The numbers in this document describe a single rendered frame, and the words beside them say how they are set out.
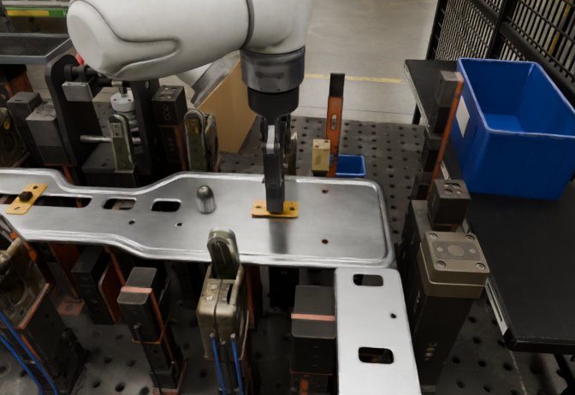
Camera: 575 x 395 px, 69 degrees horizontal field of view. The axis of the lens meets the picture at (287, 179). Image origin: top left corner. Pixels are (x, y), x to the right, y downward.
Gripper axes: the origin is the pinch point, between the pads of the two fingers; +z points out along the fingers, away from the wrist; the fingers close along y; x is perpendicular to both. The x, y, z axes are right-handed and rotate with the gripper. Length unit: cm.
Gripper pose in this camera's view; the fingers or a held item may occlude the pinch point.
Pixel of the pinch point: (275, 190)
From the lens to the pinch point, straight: 72.4
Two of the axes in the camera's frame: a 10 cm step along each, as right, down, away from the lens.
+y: -0.7, 6.2, -7.8
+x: 10.0, 0.4, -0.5
